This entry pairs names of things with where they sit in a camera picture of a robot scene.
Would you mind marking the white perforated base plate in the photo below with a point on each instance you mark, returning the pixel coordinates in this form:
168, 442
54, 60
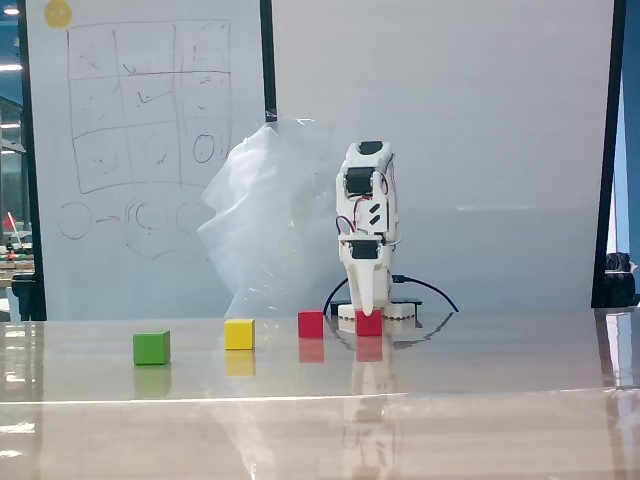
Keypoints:
395, 312

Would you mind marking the blank white board panel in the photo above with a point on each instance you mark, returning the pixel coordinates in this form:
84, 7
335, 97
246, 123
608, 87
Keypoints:
475, 125

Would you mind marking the red wooden cube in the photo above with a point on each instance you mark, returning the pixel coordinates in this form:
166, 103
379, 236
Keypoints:
370, 326
310, 325

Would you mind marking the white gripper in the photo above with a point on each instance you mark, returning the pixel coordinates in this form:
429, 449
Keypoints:
361, 266

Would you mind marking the whiteboard with marker drawings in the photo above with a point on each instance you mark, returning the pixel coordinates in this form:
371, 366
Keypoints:
150, 250

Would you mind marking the yellow wooden cube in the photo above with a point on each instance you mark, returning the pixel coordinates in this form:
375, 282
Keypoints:
239, 335

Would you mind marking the green wooden cube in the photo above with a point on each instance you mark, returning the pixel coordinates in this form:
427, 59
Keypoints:
150, 348

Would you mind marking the clear plastic bag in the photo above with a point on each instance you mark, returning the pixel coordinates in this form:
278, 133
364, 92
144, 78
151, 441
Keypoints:
260, 225

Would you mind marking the small red flag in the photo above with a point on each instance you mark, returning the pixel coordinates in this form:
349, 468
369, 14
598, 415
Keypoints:
9, 222

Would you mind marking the black round object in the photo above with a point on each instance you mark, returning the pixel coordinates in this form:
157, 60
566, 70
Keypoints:
620, 287

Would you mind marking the black board frame post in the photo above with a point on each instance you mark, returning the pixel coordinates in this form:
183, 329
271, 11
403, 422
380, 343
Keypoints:
611, 150
30, 150
268, 60

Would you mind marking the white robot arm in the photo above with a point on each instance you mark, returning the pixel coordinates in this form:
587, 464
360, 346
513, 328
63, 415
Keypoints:
367, 162

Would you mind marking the yellow round magnet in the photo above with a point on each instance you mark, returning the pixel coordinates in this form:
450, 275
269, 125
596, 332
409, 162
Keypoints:
58, 14

